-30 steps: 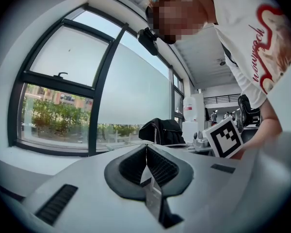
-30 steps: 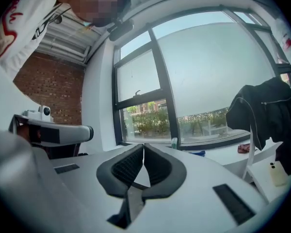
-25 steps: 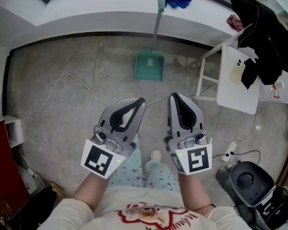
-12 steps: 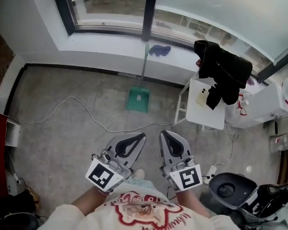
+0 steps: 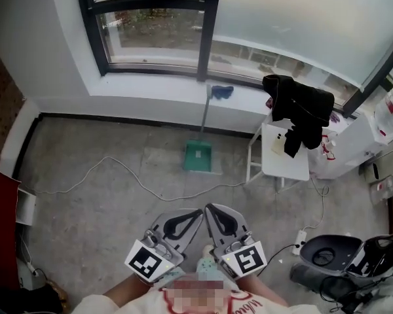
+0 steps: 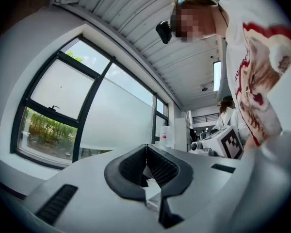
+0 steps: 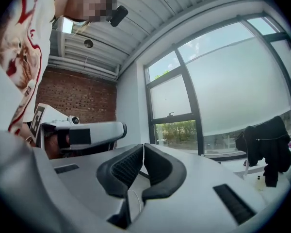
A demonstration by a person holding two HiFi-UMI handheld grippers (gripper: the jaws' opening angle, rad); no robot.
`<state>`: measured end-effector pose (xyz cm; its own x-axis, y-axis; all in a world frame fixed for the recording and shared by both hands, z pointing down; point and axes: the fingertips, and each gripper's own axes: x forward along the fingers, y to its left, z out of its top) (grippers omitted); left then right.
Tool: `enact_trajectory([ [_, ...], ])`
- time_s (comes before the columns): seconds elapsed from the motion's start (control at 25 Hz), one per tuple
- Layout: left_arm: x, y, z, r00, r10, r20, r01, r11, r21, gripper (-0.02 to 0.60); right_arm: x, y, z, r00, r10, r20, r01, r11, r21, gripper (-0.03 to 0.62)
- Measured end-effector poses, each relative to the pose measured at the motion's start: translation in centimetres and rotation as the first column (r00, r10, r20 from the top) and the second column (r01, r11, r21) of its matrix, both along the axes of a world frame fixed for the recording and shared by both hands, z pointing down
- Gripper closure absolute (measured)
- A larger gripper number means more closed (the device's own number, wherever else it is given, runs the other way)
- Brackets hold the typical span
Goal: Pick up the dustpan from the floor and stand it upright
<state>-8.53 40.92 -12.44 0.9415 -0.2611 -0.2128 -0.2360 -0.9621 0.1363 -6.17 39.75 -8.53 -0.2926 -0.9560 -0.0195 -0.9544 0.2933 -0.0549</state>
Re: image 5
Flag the black cable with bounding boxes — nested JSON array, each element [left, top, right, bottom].
[[255, 243, 299, 277]]

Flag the black bag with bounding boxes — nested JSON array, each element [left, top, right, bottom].
[[0, 281, 65, 314]]

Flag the blue cloth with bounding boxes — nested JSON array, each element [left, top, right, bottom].
[[211, 84, 234, 100]]

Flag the red board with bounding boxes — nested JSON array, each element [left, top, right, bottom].
[[0, 164, 22, 290]]

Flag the white charger with cable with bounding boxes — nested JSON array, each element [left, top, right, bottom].
[[18, 234, 48, 284]]

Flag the beige smartphone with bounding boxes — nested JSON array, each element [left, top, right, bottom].
[[271, 132, 286, 156]]

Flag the white stool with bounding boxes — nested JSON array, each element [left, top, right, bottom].
[[245, 112, 311, 192]]

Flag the person's left forearm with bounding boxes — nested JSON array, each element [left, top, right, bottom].
[[102, 272, 153, 304]]

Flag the black jacket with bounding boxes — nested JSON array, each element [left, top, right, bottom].
[[261, 74, 335, 159]]

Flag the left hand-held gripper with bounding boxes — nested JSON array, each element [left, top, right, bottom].
[[124, 208, 204, 281]]

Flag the white cable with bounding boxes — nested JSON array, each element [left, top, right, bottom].
[[21, 155, 330, 232]]

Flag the clear plastic bag red label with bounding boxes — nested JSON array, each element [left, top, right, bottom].
[[373, 82, 393, 137]]

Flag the black window frame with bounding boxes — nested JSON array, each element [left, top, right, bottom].
[[74, 0, 393, 118]]

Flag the grey open equipment case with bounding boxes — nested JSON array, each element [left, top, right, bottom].
[[288, 233, 393, 314]]

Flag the white plastic bag red print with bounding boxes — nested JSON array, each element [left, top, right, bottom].
[[308, 135, 339, 180]]

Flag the white cabinet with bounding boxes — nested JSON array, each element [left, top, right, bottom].
[[327, 112, 392, 180]]

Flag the white power strip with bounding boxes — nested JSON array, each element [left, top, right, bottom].
[[291, 229, 308, 256]]

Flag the green long-handled dustpan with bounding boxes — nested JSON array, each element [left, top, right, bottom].
[[183, 84, 214, 173]]

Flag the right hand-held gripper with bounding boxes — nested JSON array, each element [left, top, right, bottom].
[[204, 203, 268, 281]]

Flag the clear plastic packet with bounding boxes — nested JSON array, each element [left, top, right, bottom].
[[369, 177, 393, 206]]

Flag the white box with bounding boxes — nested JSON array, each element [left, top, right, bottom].
[[15, 187, 37, 226]]

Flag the person's right forearm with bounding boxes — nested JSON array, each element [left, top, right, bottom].
[[238, 271, 291, 307]]

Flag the person's patterned trouser legs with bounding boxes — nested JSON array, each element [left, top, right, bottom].
[[195, 244, 224, 276]]

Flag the person's white printed shirt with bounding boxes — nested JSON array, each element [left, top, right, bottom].
[[71, 269, 317, 314]]

